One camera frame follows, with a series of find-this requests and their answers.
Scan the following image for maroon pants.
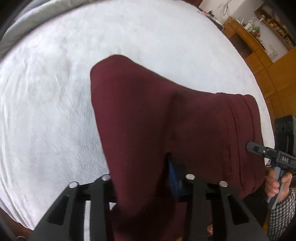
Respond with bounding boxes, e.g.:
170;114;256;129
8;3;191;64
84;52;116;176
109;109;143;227
90;55;265;240

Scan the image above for right checkered sleeve forearm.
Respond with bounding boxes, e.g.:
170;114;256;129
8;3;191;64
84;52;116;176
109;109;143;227
267;188;295;240

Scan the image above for person's right hand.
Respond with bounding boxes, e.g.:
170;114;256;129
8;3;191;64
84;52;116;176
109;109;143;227
265;169;292;202

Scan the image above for wooden desk shelf unit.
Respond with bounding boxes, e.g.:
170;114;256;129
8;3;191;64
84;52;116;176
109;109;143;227
196;2;296;130

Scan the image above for white fluffy bed blanket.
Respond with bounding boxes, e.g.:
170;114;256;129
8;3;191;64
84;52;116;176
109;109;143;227
0;0;276;241

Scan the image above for grey comforter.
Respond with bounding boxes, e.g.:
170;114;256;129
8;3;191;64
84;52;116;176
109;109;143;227
0;0;98;61

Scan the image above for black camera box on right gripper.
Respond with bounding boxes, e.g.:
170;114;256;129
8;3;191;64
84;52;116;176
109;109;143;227
274;115;296;157

